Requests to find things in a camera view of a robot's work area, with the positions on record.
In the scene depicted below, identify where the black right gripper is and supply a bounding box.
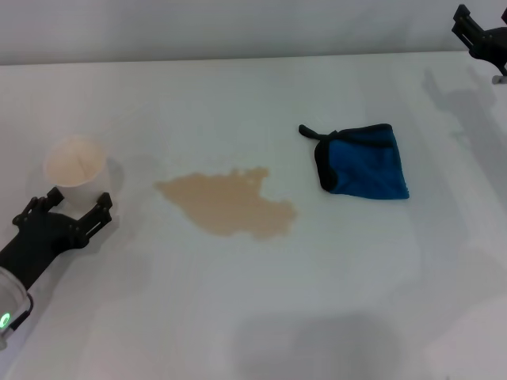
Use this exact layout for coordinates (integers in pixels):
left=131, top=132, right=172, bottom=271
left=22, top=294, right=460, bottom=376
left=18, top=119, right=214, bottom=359
left=451, top=4, right=507, bottom=74

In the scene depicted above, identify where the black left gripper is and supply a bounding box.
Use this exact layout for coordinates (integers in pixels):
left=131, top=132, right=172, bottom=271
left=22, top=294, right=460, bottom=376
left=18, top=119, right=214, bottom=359
left=0, top=187, right=114, bottom=292

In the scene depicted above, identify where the white paper cup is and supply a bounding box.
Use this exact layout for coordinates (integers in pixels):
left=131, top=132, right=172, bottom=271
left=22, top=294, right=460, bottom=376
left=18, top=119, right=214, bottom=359
left=43, top=135, right=114, bottom=214

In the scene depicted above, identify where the blue rag with black trim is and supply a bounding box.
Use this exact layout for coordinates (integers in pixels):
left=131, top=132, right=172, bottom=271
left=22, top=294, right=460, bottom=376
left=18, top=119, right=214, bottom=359
left=298, top=123, right=410, bottom=200

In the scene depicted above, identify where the brown liquid spill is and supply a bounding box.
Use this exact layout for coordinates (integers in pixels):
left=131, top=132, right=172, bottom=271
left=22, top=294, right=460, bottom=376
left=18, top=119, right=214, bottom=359
left=153, top=166, right=298, bottom=241

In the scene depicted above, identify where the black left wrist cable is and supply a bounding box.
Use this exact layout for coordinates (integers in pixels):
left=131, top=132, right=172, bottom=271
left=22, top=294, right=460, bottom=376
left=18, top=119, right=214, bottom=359
left=10, top=297, right=36, bottom=330

